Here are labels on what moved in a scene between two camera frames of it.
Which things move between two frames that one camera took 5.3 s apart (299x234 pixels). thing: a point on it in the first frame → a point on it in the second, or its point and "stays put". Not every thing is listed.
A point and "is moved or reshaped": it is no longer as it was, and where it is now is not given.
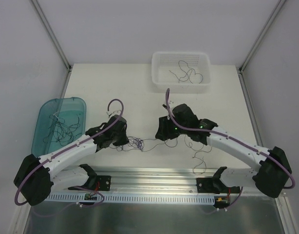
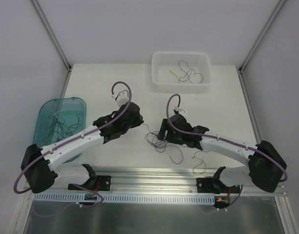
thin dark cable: [191, 146] is moved or reshaped
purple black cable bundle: [134, 143] → [160, 145]
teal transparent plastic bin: [58, 121] stays put
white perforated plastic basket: [182, 72] stays put
